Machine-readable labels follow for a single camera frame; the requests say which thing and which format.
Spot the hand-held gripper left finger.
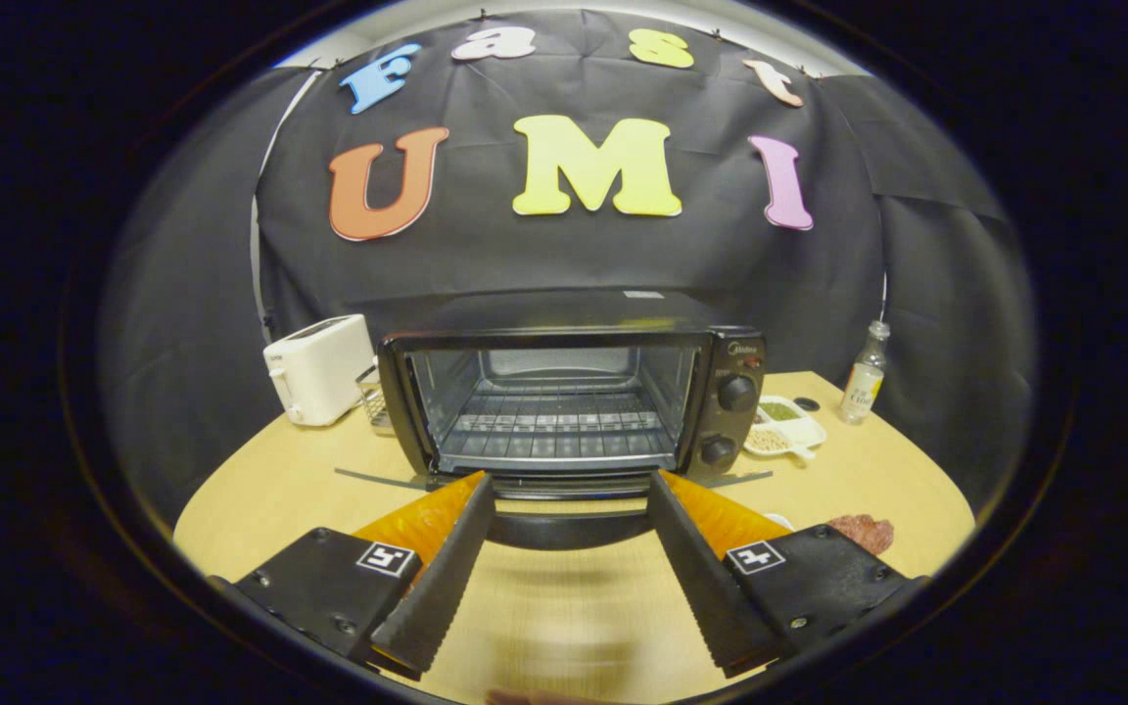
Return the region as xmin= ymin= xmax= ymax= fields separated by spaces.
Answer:
xmin=211 ymin=470 xmax=496 ymax=682

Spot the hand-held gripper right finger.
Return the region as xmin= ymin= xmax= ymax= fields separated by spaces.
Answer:
xmin=646 ymin=470 xmax=927 ymax=680

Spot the brown steak piece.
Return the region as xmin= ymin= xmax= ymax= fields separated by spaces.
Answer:
xmin=826 ymin=514 xmax=895 ymax=556

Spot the black toaster oven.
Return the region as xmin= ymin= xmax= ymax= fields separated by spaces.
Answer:
xmin=334 ymin=289 xmax=776 ymax=551

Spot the white bread toaster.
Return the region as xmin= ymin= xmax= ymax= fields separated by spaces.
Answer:
xmin=263 ymin=314 xmax=376 ymax=427

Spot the white divided condiment dish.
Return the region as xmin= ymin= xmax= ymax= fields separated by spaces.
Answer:
xmin=744 ymin=396 xmax=827 ymax=461

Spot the clear glass bottle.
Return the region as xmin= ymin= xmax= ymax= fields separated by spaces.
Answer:
xmin=840 ymin=320 xmax=890 ymax=424

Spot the small metal wire rack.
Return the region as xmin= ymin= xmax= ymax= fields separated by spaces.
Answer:
xmin=356 ymin=362 xmax=397 ymax=437

